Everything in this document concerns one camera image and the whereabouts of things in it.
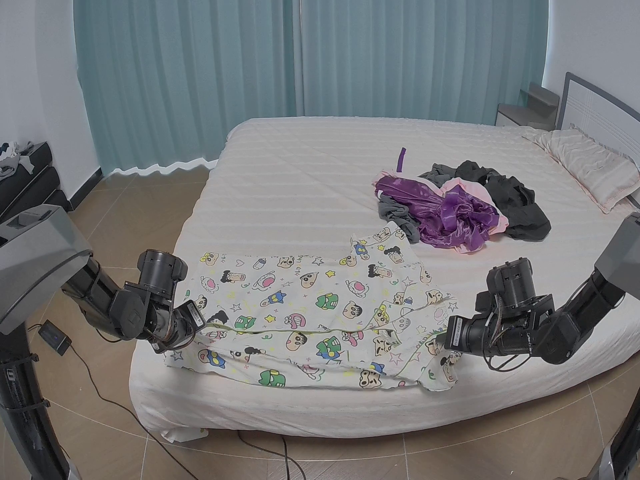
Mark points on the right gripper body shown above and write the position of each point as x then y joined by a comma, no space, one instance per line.
462,335

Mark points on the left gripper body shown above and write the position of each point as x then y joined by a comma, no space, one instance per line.
192,318

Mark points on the white printed pyjama top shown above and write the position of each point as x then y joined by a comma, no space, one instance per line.
300,308

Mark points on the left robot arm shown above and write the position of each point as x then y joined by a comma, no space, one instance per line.
50,258

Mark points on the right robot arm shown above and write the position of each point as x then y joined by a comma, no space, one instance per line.
565,328

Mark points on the bed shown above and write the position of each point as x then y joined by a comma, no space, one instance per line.
300,178

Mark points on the pile of clothes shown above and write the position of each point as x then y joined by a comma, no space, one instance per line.
12,160

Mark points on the purple satin garment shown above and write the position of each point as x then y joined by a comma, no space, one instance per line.
450,218

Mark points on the dark grey garment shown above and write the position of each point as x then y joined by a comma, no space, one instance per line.
520,213

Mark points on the black power adapter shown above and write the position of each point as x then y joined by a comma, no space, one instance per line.
55,338

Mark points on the pink garment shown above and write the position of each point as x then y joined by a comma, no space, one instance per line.
467,190

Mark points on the black chest of drawers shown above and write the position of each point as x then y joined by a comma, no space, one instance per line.
30,188

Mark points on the cream striped pillow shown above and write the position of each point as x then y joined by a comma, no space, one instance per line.
585,163

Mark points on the grey bedside table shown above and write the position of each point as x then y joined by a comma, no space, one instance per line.
527,113

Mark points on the blue-green curtain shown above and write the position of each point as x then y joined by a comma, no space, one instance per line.
425,43
200,68

